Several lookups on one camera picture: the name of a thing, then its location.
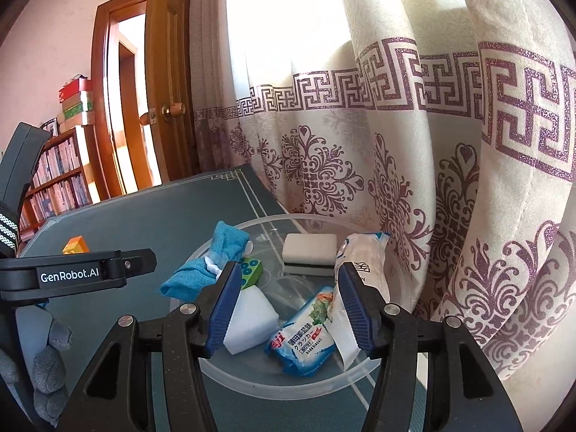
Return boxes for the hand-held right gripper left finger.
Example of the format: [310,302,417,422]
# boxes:
[56,261,244,432]

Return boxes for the wooden bookshelf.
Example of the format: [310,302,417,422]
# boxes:
[18,123,102,244]

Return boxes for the blue cloth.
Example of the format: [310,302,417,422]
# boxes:
[161,220,249,302]

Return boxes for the blue snack packet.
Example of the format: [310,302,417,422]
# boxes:
[269,284,337,375]

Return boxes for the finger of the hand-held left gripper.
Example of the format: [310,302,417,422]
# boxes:
[105,248,158,288]

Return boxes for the white plastic clip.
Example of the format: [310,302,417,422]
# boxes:
[203,256,226,280]

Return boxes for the green flat box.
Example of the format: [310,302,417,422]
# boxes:
[62,99,95,115]

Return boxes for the orange toy brick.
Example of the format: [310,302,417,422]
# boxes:
[62,235,90,255]

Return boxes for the white cotton swab bag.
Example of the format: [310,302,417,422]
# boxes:
[328,232,391,372]

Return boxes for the rows of books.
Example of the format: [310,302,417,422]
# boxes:
[20,137,91,235]

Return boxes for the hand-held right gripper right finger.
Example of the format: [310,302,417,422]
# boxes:
[337,261,525,432]

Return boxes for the wooden door frame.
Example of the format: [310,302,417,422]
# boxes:
[90,0,151,201]

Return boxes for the white sponge with black layer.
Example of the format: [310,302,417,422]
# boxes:
[224,285,280,356]
[283,233,338,277]

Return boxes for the person's left hand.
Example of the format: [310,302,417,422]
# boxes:
[31,303,73,432]

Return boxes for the green toy brick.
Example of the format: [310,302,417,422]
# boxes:
[238,256,265,289]

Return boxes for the cream patterned curtain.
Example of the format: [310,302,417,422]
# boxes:
[189,0,576,383]

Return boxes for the wooden door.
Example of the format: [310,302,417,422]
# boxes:
[144,0,199,185]

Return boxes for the clear plastic bowl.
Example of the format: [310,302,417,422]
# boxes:
[173,213,428,401]

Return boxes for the red flat box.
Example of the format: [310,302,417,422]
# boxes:
[58,76,93,100]

